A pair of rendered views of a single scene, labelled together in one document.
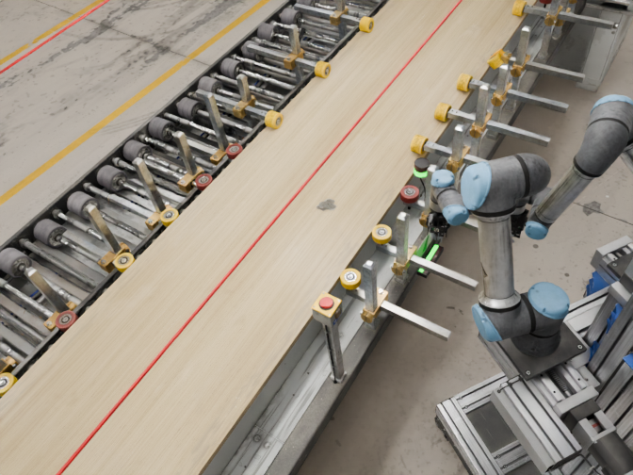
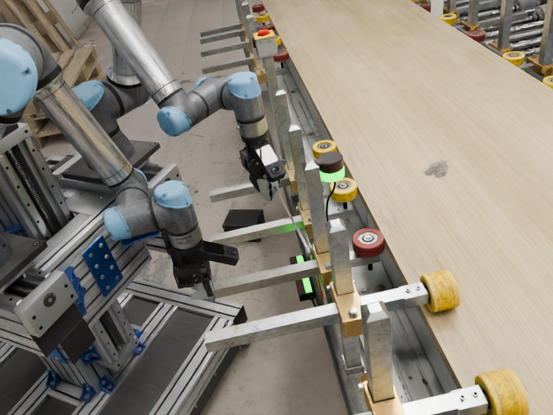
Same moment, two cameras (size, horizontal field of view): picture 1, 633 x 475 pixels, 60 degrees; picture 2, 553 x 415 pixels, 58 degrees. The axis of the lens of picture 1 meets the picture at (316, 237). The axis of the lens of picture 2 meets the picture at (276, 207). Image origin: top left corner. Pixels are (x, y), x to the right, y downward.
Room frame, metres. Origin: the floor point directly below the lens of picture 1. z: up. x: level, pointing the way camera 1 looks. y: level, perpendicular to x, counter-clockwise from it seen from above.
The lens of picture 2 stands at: (2.16, -1.21, 1.74)
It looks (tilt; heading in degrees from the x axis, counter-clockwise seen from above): 36 degrees down; 139
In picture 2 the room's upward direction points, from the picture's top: 12 degrees counter-clockwise
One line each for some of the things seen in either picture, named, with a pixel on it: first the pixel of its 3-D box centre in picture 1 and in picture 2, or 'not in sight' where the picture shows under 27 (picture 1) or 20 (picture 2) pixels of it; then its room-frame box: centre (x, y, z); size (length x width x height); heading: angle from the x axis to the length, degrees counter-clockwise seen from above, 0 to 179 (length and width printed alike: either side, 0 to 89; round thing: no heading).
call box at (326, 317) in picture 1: (327, 310); (265, 44); (0.91, 0.00, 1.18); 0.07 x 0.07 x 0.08; 50
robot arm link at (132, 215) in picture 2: (545, 201); (132, 215); (1.24, -0.83, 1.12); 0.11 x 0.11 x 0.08; 56
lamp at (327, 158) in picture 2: (420, 182); (333, 195); (1.52, -0.45, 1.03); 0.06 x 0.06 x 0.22; 50
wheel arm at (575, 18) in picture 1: (564, 15); not in sight; (2.63, -1.52, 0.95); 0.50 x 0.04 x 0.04; 50
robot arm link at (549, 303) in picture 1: (543, 307); (92, 108); (0.78, -0.62, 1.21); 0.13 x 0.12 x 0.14; 95
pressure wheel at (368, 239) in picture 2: (409, 200); (369, 253); (1.59, -0.43, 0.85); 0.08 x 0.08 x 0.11
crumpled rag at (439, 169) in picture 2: (326, 203); (438, 166); (1.60, -0.07, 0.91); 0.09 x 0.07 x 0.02; 84
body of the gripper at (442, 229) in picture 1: (438, 218); (257, 151); (1.27, -0.45, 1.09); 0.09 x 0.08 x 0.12; 160
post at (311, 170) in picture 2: (430, 208); (322, 240); (1.49, -0.49, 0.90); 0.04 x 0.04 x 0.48; 50
